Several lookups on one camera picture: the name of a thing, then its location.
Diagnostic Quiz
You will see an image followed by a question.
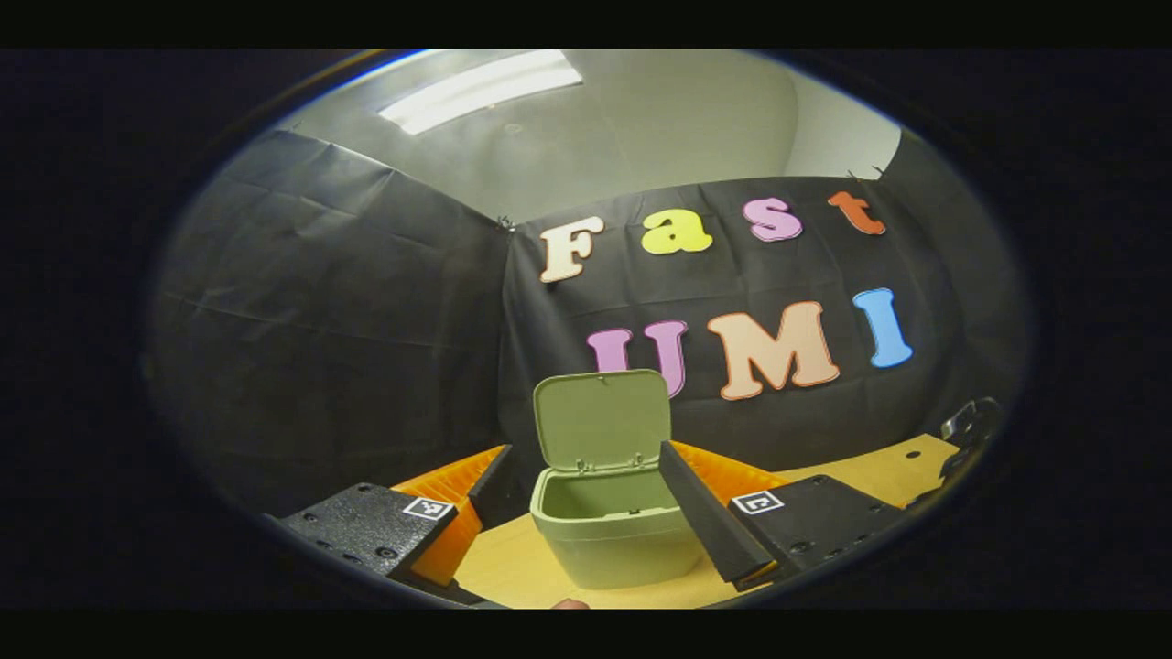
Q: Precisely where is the ceiling light panel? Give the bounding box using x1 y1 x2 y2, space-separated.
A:
378 50 585 136

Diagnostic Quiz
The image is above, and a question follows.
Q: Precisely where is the black backdrop cloth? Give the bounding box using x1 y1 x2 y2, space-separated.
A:
146 128 1026 519

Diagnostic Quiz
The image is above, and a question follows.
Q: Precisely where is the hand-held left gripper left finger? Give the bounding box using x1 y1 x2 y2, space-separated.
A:
275 444 515 598

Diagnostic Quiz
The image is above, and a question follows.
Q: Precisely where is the wooden desktop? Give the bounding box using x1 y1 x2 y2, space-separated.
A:
453 433 960 610

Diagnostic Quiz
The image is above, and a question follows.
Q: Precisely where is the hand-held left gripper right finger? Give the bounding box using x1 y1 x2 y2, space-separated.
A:
657 439 917 594

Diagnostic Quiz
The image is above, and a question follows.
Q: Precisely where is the green desktop garbage bin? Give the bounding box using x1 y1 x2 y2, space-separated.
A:
529 369 708 591

